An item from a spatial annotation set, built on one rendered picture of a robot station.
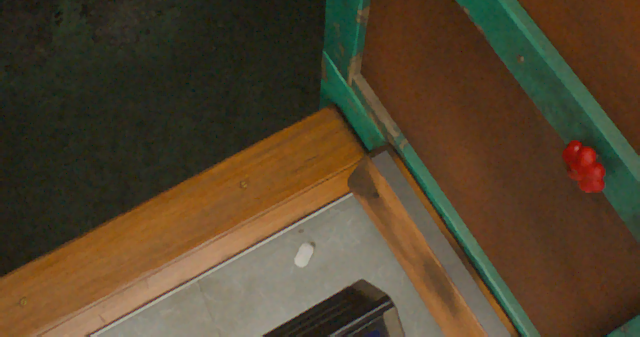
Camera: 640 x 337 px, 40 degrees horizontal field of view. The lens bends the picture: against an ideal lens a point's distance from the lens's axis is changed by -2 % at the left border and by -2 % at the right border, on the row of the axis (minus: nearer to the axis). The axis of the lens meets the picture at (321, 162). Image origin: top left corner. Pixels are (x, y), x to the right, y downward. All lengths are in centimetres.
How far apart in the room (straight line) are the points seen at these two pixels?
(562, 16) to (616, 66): 6
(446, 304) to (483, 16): 42
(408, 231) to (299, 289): 17
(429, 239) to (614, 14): 50
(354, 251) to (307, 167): 13
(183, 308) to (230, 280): 7
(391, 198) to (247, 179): 21
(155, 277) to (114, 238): 7
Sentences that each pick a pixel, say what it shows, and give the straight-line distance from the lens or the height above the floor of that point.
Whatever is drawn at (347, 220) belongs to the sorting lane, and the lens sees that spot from 117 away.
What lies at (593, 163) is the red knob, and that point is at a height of 126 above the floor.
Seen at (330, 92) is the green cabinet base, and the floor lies 76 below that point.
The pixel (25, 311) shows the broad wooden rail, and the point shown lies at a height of 76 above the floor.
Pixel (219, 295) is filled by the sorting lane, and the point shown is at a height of 74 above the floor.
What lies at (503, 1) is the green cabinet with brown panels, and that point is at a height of 127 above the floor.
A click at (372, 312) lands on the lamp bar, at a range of 75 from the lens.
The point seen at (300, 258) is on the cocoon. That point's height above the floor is 76.
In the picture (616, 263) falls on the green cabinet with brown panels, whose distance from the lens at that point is 78.
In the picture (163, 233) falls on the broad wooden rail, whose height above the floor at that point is 76.
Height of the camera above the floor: 184
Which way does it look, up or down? 67 degrees down
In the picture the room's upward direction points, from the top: 4 degrees clockwise
